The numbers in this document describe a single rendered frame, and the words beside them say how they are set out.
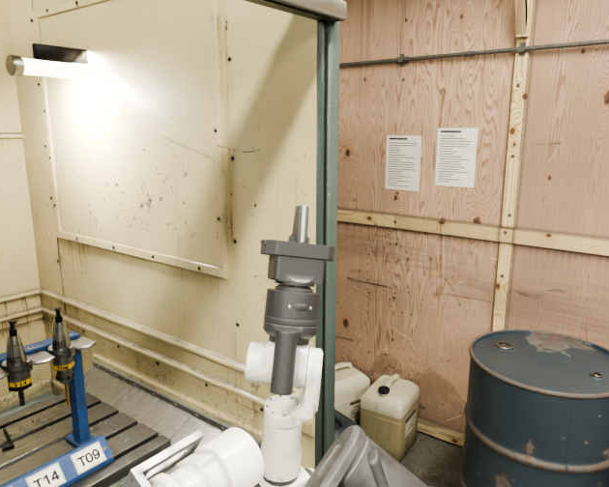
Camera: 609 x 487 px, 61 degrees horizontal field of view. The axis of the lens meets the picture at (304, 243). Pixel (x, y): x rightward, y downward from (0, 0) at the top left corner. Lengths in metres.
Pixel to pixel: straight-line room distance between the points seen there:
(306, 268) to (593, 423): 1.51
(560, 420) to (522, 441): 0.16
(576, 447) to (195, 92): 1.74
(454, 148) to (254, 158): 1.62
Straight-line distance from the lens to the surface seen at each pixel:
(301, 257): 0.82
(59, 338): 1.45
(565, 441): 2.14
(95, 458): 1.55
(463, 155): 2.78
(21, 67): 1.81
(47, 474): 1.51
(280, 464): 0.93
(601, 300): 2.73
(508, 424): 2.15
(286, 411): 0.89
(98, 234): 1.99
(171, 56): 1.58
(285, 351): 0.79
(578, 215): 2.67
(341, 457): 0.69
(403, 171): 2.93
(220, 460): 0.57
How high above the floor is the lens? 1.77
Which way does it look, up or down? 13 degrees down
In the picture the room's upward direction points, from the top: straight up
